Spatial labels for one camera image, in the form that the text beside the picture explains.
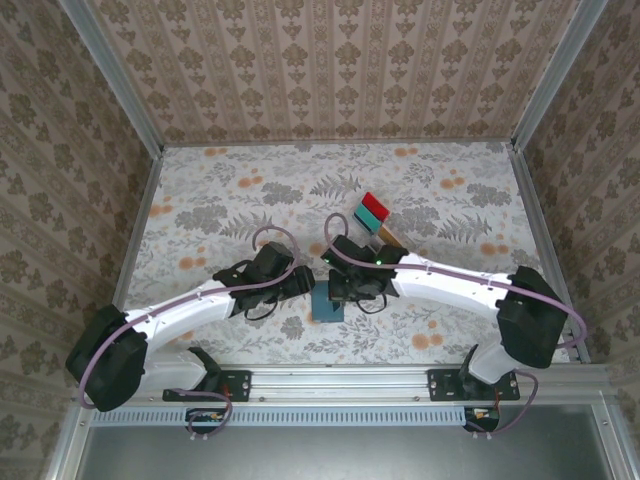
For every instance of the clear acrylic card stand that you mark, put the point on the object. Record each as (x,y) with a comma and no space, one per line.
(371,236)

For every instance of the blue card holder wallet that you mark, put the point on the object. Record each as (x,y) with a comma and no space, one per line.
(325,310)

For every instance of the gold credit card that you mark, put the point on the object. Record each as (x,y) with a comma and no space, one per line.
(392,236)

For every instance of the teal credit card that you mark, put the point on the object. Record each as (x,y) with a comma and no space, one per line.
(367,220)

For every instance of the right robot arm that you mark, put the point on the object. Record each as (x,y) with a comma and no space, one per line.
(450,287)

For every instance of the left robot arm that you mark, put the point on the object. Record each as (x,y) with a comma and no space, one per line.
(175,320)

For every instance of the left black connector box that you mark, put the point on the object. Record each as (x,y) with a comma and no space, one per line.
(200,422)

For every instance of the black connector box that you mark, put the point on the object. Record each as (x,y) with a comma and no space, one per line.
(487,422)
(200,422)

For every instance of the grey metal panel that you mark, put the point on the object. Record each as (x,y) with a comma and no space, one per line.
(350,455)

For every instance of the right black connector box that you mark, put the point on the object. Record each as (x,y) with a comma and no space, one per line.
(487,422)

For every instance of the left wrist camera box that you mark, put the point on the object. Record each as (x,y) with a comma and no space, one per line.
(274,260)

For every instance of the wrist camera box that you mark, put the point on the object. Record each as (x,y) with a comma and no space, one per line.
(274,260)
(350,250)

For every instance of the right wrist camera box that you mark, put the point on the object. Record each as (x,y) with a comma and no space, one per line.
(350,250)

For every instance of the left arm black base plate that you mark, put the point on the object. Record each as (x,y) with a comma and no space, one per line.
(240,385)

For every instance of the aluminium front rail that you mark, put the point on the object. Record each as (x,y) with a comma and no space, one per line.
(340,382)

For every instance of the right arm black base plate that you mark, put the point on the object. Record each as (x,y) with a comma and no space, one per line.
(440,385)

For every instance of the aluminium back rail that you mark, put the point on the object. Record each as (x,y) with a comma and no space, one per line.
(340,143)

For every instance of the left aluminium side rail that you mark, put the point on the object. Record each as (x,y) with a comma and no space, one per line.
(137,230)

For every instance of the aluminium side rail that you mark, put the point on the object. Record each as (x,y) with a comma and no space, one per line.
(137,230)
(539,225)

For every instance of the right aluminium side rail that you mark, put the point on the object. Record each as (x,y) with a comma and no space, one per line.
(539,225)

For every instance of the left aluminium corner post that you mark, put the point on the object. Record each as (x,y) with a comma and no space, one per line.
(112,80)

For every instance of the aluminium corner post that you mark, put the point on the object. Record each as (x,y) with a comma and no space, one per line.
(560,75)
(112,80)

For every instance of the right aluminium corner post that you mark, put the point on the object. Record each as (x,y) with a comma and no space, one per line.
(560,75)

